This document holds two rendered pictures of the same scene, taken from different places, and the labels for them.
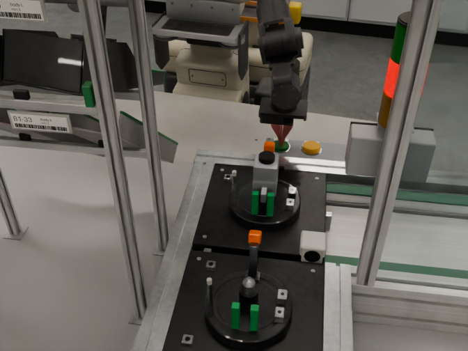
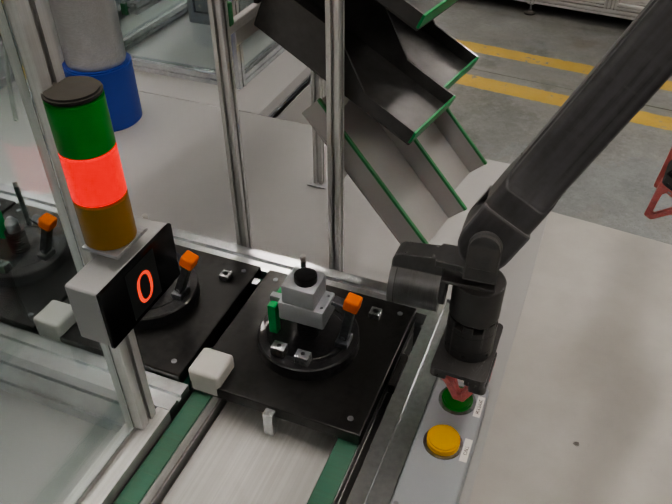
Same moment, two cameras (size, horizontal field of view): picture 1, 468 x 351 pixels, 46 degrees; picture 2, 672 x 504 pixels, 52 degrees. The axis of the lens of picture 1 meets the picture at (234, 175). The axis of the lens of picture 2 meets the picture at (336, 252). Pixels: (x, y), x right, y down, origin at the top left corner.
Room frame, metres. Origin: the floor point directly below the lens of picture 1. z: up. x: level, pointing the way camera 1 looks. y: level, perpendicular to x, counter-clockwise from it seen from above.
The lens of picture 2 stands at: (1.00, -0.69, 1.67)
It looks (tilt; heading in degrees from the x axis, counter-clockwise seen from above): 39 degrees down; 104
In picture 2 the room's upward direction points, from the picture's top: straight up
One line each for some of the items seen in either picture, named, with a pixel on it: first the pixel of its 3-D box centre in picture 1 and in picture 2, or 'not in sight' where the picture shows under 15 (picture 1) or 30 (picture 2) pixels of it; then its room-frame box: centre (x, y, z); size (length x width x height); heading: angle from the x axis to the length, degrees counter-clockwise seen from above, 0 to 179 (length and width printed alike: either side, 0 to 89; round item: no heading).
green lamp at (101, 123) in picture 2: (413, 41); (80, 120); (0.66, -0.23, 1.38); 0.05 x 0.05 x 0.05
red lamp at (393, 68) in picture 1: (405, 76); (93, 170); (0.66, -0.23, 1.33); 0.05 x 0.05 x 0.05
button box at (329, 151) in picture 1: (310, 159); (440, 457); (1.00, -0.17, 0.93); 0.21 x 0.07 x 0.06; 82
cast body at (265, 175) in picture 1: (265, 173); (299, 292); (0.79, -0.06, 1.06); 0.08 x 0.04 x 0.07; 172
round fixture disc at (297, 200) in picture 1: (264, 202); (308, 336); (0.80, -0.06, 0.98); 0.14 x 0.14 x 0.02
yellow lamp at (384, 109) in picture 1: (398, 108); (105, 215); (0.66, -0.23, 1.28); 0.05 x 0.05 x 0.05
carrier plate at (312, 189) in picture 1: (264, 209); (309, 346); (0.80, -0.06, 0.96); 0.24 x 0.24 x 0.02; 82
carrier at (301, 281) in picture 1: (248, 294); (147, 274); (0.55, -0.02, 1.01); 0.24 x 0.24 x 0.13; 82
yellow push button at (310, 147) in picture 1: (311, 148); (443, 442); (1.00, -0.17, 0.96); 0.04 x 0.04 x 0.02
